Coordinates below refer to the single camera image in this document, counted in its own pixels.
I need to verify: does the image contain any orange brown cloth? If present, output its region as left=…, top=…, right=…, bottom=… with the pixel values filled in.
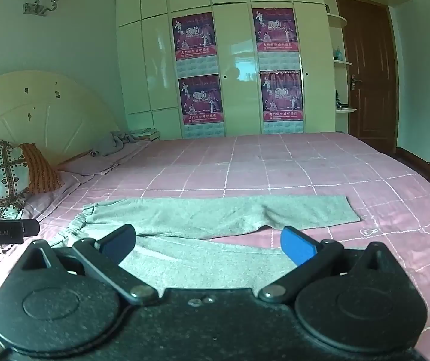
left=19, top=143, right=65, bottom=195

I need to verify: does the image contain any bed with pink checked sheet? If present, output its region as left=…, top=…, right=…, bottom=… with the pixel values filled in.
left=0, top=131, right=430, bottom=361

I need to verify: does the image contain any cream wooden headboard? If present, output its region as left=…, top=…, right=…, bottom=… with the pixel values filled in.
left=0, top=69, right=127, bottom=181

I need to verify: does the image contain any cream corner shelf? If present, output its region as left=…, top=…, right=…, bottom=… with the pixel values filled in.
left=325, top=3, right=357, bottom=134

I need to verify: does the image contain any grey crumpled blanket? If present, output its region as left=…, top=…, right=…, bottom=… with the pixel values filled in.
left=90, top=131, right=141, bottom=157

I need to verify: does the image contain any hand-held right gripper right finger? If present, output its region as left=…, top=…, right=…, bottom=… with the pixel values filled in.
left=258, top=226, right=401, bottom=304

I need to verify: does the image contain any black white patterned cloth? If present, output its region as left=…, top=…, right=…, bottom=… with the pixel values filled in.
left=0, top=139, right=31, bottom=221

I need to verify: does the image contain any purple wall poster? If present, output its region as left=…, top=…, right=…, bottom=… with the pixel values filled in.
left=260, top=71, right=305, bottom=122
left=178, top=75, right=225, bottom=125
left=172, top=12, right=217, bottom=61
left=252, top=8, right=299, bottom=53

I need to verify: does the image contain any green towel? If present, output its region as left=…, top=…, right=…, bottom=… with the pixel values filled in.
left=55, top=195, right=362, bottom=298

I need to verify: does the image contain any brown wooden door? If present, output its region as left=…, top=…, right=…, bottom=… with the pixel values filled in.
left=336, top=0, right=399, bottom=155

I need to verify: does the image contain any stack of books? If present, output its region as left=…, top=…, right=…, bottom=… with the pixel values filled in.
left=130, top=128, right=161, bottom=142

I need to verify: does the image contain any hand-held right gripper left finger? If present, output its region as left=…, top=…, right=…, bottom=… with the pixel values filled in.
left=12, top=224, right=159, bottom=305

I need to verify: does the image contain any cream wardrobe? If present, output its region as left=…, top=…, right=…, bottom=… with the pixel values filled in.
left=114, top=0, right=413, bottom=141

